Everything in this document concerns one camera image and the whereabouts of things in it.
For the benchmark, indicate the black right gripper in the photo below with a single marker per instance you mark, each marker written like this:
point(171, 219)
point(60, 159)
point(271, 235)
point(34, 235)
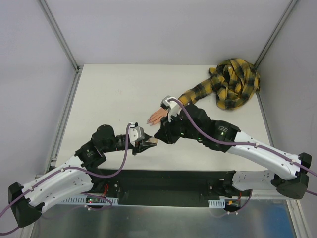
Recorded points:
point(167, 128)

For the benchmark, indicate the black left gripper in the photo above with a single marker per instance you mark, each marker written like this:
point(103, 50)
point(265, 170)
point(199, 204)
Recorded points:
point(136, 148)

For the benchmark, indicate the nail polish bottle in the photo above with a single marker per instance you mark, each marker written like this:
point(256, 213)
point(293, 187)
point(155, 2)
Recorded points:
point(153, 140)

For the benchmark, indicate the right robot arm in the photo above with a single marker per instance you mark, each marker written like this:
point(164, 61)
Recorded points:
point(284, 172)

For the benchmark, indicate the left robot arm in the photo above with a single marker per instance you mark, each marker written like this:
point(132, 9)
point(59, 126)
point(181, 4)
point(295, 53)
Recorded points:
point(78, 174)

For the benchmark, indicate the mannequin hand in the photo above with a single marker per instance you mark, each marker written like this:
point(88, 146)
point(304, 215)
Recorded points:
point(156, 117)

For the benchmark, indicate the yellow plaid shirt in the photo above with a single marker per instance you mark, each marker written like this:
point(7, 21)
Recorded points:
point(234, 81)

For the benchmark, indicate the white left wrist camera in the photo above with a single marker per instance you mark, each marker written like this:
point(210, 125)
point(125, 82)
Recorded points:
point(135, 133)

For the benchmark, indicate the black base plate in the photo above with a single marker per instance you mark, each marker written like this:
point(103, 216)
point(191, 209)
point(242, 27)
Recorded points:
point(167, 188)

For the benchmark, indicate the left white cable duct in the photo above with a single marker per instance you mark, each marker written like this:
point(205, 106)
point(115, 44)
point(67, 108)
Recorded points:
point(89, 200)

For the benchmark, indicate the white cable duct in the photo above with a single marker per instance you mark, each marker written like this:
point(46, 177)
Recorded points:
point(89, 200)
point(223, 203)

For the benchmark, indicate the right white cable duct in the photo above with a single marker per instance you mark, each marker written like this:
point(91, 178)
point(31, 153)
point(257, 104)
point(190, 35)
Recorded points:
point(223, 203)

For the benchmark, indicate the left aluminium frame post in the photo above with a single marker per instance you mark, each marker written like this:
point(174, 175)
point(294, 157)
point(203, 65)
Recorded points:
point(58, 34)

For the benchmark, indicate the aluminium frame post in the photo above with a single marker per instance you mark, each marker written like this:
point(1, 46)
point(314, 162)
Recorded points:
point(277, 29)
point(58, 34)

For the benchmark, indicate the right aluminium frame post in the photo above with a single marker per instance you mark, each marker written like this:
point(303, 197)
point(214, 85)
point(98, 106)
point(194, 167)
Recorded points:
point(277, 29)

